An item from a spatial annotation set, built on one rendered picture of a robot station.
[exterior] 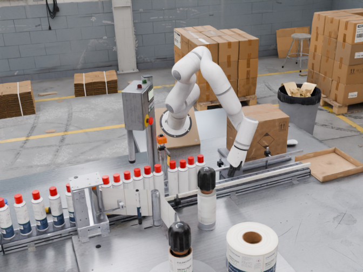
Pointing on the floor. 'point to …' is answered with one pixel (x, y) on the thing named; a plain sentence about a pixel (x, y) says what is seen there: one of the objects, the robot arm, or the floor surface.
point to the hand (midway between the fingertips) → (231, 172)
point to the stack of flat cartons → (17, 100)
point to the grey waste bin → (301, 115)
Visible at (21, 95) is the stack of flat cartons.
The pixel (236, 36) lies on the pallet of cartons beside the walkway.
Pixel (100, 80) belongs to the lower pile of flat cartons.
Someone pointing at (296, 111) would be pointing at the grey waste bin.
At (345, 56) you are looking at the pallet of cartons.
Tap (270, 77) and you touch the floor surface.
